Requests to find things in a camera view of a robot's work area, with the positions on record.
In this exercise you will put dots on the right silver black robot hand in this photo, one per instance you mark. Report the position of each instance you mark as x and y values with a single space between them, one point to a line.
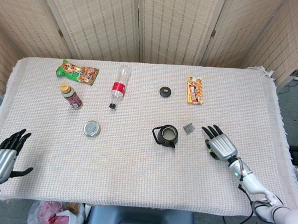
222 147

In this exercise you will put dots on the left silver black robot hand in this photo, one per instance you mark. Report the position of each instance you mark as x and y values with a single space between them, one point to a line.
0 163

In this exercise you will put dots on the small pale green scrap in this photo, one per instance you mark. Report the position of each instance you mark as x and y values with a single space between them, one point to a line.
209 151

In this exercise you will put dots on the grey pyramid tea bag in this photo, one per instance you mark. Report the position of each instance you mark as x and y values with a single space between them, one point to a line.
188 128

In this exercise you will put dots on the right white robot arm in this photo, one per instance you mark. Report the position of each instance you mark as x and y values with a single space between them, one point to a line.
254 184

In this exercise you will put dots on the black teapot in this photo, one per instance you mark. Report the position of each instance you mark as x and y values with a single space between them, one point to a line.
162 140

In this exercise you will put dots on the clear plastic bag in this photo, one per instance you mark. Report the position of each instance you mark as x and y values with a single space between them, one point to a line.
56 216

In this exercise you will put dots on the black teapot lid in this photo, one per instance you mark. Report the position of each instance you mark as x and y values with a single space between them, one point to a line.
165 91

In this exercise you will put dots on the green snack bag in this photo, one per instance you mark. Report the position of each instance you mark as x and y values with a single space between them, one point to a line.
76 73

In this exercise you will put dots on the yellow snack box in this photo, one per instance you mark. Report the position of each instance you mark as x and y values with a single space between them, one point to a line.
194 90

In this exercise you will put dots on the brown drink bottle yellow cap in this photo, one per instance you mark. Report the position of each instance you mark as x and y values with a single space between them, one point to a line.
73 99

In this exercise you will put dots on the round metal tin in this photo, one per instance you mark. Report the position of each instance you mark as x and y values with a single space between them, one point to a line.
91 129

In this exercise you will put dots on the white woven tablecloth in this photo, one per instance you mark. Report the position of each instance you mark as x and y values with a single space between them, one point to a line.
126 166

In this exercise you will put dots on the blue grey chair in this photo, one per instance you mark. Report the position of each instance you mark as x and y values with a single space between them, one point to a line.
141 219

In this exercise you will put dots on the clear bottle red label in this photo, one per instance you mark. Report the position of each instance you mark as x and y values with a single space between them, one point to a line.
119 87

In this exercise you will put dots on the woven folding screen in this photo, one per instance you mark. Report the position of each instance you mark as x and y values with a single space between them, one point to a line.
101 21

